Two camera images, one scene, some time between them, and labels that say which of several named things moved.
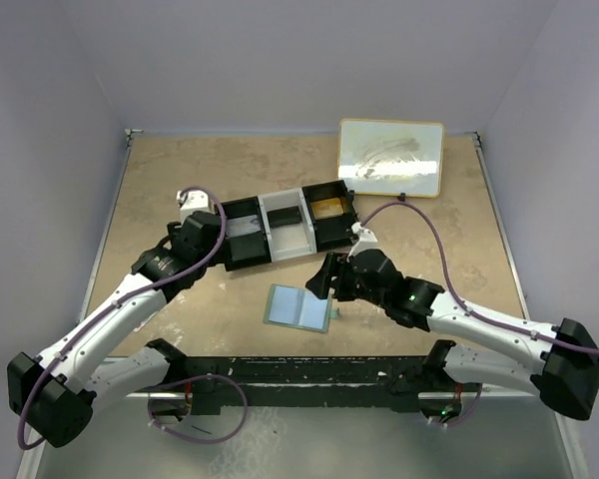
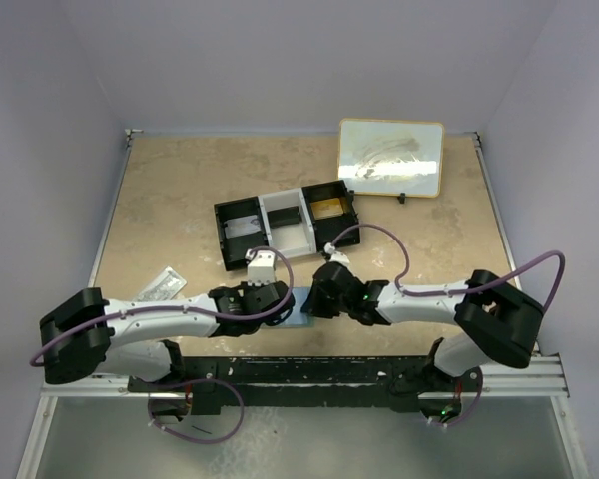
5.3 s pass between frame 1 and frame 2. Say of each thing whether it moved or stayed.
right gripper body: moved
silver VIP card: stayed
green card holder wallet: moved
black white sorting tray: stayed
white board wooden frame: stayed
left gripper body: moved
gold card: stayed
